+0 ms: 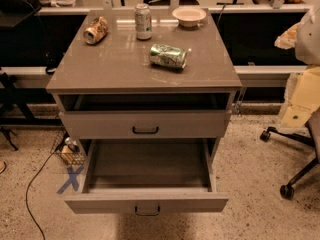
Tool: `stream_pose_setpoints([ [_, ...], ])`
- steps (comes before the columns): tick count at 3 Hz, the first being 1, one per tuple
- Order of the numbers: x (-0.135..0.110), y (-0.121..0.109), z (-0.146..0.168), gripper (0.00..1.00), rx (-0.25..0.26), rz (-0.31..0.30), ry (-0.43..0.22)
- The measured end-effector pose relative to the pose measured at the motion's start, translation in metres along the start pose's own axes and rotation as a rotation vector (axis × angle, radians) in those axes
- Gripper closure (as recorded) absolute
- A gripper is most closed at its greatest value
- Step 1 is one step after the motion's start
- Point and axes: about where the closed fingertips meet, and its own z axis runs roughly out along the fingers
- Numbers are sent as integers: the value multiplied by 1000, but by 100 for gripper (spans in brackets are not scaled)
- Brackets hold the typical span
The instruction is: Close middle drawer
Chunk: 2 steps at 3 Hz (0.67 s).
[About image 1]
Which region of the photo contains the grey drawer cabinet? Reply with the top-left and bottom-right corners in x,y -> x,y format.
47,9 -> 241,152

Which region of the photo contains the green can lying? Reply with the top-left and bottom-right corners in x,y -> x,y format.
149,44 -> 187,70

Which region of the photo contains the black office chair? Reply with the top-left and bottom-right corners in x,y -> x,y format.
259,107 -> 320,200

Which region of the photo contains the black stand left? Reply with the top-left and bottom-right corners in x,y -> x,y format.
0,72 -> 62,151

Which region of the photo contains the upright white green can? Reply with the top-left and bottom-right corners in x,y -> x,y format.
134,3 -> 152,40

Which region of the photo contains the black floor cable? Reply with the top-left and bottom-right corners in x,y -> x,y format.
25,150 -> 58,240

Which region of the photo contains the white bowl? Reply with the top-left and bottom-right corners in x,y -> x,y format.
172,7 -> 207,27

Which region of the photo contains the orange crushed can lying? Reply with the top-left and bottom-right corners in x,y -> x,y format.
83,16 -> 108,45

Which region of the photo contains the grey drawer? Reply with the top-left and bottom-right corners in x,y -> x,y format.
60,111 -> 231,139
65,139 -> 228,216

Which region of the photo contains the wire basket with items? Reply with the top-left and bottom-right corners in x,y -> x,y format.
51,131 -> 86,165

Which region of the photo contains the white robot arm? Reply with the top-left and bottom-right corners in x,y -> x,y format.
274,6 -> 320,127

